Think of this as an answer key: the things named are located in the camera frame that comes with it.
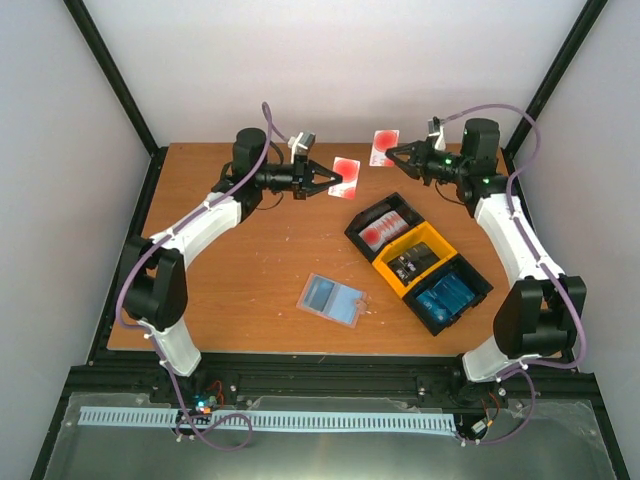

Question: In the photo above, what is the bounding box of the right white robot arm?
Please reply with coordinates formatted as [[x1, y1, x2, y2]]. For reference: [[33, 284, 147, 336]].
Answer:
[[385, 118, 586, 384]]

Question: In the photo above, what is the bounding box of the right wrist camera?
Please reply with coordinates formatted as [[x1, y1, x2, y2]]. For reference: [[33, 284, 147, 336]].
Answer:
[[427, 116, 446, 151]]

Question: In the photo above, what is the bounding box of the black card stack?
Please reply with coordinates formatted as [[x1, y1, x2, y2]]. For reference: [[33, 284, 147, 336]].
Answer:
[[387, 242, 439, 286]]

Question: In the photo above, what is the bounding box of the right black frame post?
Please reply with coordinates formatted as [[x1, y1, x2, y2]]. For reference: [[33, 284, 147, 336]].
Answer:
[[503, 0, 610, 154]]

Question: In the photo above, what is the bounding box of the light blue cable duct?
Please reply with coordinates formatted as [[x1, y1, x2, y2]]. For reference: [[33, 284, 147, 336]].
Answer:
[[77, 406, 456, 435]]

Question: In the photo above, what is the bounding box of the black right card bin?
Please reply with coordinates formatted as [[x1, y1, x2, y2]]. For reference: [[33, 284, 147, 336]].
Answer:
[[402, 254, 493, 336]]

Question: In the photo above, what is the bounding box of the black left card bin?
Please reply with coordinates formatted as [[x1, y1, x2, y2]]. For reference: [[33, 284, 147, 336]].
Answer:
[[344, 192, 425, 263]]

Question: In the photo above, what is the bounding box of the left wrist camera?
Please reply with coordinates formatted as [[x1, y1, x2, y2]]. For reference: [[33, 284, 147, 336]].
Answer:
[[287, 131, 316, 163]]

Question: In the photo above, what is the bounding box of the red white card stack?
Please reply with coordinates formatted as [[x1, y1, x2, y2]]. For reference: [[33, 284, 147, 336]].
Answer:
[[359, 210, 409, 252]]

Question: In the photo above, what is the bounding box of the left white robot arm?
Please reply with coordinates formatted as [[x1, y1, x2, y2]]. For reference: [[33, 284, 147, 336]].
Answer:
[[115, 128, 342, 403]]

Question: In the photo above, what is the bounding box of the black frame post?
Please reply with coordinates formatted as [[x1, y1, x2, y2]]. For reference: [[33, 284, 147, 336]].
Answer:
[[503, 0, 610, 154], [63, 0, 162, 157]]

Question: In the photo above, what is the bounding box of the red white credit card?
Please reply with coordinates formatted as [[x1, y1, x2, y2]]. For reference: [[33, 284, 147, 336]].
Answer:
[[369, 130, 399, 167], [328, 157, 361, 200]]

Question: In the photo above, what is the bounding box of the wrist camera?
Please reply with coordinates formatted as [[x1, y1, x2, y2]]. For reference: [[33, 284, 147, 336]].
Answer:
[[427, 116, 446, 151], [287, 131, 316, 163]]

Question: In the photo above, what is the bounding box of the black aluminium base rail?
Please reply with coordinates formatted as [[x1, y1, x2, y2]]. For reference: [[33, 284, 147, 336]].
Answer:
[[62, 351, 600, 412]]

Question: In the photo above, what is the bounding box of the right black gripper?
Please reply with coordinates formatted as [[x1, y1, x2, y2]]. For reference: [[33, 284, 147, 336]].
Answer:
[[385, 137, 468, 187]]

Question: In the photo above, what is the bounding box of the blue credit card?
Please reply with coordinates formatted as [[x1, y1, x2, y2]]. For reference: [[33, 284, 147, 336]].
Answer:
[[303, 276, 336, 312]]

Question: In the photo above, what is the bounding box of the blue card stack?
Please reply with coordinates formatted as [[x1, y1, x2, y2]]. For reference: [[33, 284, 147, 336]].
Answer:
[[417, 273, 475, 325]]

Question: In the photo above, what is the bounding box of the yellow middle card bin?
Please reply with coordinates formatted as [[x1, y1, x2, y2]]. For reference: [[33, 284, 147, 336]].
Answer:
[[372, 222, 458, 298]]

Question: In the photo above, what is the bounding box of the left black frame post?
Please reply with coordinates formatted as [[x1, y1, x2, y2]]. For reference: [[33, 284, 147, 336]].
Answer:
[[63, 0, 162, 157]]

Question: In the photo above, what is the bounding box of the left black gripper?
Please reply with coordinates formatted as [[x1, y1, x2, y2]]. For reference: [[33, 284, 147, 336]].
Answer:
[[255, 154, 341, 200]]

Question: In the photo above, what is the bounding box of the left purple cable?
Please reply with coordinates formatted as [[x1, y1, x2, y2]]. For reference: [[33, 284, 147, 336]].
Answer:
[[114, 101, 301, 451]]

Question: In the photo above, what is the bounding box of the black card bin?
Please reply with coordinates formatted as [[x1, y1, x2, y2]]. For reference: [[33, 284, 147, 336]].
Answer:
[[344, 192, 425, 263], [402, 254, 493, 336]]

